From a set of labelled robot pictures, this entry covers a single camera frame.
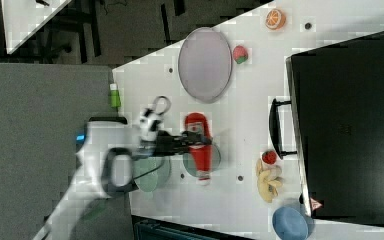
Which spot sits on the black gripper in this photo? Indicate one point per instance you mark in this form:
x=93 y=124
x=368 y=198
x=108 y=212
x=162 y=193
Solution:
x=170 y=145

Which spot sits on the red plush ketchup bottle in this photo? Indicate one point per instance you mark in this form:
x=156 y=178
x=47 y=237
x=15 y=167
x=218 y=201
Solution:
x=197 y=122

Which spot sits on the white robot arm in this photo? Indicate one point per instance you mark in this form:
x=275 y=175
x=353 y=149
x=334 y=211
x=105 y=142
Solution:
x=107 y=157

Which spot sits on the green plastic strainer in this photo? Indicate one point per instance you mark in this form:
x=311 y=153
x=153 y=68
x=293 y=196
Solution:
x=151 y=173

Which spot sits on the round grey plate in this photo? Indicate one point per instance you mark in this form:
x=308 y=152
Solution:
x=205 y=64

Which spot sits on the small red strawberry toy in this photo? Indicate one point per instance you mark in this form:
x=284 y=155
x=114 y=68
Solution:
x=269 y=157

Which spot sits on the green bottle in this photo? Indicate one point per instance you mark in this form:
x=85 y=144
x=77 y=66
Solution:
x=114 y=96

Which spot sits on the plush peeled banana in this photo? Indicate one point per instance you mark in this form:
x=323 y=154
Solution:
x=268 y=181

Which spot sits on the red plush strawberry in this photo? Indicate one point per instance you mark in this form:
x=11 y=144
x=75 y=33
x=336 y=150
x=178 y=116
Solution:
x=240 y=54

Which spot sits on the blue cup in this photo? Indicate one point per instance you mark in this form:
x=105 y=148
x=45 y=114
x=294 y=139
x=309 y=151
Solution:
x=289 y=224

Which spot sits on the orange slice toy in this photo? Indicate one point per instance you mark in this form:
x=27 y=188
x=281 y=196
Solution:
x=275 y=19

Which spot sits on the silver toaster oven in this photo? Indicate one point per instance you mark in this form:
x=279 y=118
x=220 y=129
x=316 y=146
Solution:
x=336 y=95

